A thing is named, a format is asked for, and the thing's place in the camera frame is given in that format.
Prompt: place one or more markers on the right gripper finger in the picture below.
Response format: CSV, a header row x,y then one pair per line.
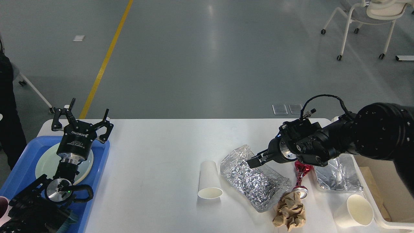
x,y
260,159

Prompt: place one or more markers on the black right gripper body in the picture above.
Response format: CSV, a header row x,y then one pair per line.
x,y
278,151

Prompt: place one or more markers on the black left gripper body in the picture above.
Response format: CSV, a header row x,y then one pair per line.
x,y
77,141

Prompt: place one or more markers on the foil bag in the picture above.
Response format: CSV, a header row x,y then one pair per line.
x,y
262,186

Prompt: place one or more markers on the crushed red can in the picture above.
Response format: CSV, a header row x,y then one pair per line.
x,y
301,171

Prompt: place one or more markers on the light green plate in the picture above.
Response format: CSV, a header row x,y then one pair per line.
x,y
48,162

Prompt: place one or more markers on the brown paper ball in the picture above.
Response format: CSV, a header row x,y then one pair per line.
x,y
290,211

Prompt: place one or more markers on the foil tray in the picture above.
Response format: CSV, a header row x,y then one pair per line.
x,y
339,175

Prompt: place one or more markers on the teal mug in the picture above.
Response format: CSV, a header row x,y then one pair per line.
x,y
71,219

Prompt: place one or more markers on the brown paper bag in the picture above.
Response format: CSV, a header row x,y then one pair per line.
x,y
378,197

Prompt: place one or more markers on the white paper cup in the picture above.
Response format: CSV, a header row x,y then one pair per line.
x,y
209,184
355,212

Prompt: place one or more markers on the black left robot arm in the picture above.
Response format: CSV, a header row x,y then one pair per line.
x,y
43,206

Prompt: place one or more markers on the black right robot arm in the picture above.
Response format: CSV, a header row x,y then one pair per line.
x,y
379,131

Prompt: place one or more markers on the person in black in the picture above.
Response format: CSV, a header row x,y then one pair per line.
x,y
12,137

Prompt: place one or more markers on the white paper cup lying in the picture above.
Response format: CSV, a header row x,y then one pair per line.
x,y
209,184

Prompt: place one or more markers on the blue plastic tray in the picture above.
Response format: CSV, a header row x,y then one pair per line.
x,y
23,174

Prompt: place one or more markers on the pink cup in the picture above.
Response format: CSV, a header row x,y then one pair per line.
x,y
4,210

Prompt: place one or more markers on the white plastic bin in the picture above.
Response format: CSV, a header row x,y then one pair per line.
x,y
397,199

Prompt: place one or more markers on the white bar on floor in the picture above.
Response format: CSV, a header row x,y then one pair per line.
x,y
404,57

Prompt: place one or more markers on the white chair on wheels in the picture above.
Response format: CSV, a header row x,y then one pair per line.
x,y
369,12

